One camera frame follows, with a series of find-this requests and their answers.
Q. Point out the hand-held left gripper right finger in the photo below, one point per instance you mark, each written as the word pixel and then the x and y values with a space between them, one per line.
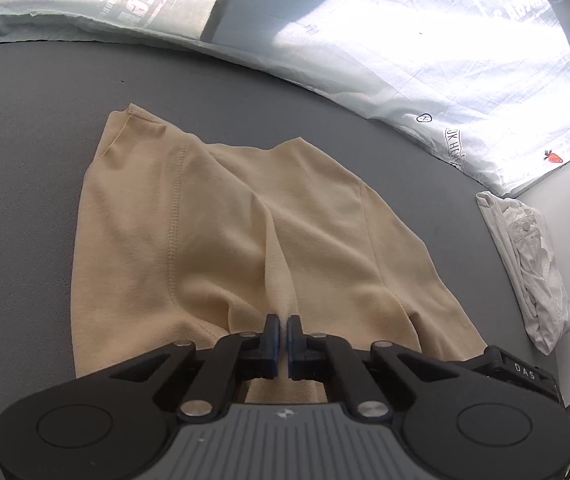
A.
pixel 292 355

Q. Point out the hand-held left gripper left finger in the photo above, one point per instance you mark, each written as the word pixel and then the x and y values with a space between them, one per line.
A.
pixel 274 355

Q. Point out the beige shirt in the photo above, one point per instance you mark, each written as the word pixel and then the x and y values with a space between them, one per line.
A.
pixel 215 235

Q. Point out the white garment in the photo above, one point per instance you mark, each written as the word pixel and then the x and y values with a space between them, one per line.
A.
pixel 530 270

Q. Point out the white printed sheet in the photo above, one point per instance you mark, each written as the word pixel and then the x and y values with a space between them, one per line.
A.
pixel 415 60

